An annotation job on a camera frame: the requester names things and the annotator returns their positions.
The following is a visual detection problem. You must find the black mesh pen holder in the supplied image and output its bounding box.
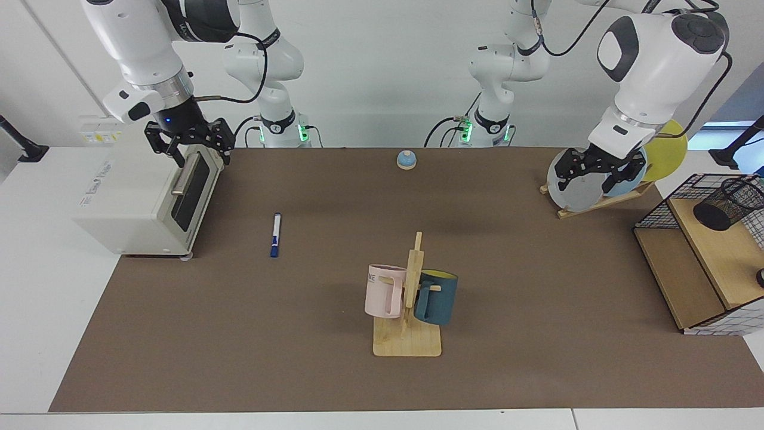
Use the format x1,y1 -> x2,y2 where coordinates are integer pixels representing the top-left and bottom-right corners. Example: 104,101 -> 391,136
692,177 -> 764,232

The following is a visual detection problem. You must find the light blue plate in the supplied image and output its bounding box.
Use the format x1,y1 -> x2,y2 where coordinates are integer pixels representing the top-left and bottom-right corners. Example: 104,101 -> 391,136
603,149 -> 648,198

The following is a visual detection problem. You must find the grey plate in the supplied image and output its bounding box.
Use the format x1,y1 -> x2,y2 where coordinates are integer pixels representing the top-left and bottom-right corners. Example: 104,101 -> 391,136
547,148 -> 606,213

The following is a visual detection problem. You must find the wooden plate rack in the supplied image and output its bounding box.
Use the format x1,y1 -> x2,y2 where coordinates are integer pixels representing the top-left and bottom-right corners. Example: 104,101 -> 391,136
540,179 -> 654,220

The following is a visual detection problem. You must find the yellow plate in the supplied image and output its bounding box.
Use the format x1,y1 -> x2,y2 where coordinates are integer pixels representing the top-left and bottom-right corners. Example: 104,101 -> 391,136
642,119 -> 688,183

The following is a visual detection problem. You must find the pale toaster oven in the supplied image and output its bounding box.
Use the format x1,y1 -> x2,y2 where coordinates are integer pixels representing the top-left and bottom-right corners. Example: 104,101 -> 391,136
73,140 -> 226,259

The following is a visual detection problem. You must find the dark teal cup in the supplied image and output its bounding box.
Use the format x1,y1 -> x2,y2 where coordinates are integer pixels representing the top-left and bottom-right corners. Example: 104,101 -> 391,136
413,269 -> 458,326

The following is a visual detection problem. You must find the brown table cloth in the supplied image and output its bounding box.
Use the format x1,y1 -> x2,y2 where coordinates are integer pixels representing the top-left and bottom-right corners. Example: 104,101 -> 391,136
49,148 -> 764,413

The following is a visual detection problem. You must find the pink cup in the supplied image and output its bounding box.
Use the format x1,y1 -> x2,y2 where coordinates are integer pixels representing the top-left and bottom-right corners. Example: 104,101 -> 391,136
365,264 -> 408,319

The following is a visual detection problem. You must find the wooden cup stand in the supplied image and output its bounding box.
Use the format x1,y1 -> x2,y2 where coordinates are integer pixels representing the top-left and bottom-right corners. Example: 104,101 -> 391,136
373,232 -> 443,358

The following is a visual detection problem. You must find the black base cable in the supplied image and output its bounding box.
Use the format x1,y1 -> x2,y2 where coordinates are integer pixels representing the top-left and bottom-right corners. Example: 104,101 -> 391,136
424,93 -> 481,148
235,116 -> 324,148

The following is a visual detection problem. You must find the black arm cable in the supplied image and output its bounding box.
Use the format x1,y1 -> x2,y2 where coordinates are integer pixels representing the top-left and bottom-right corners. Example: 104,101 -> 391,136
533,0 -> 734,139
194,33 -> 267,105

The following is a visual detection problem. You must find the wire basket with wooden floor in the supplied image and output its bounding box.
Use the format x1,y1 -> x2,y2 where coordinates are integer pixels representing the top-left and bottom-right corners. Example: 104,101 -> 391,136
633,173 -> 764,336

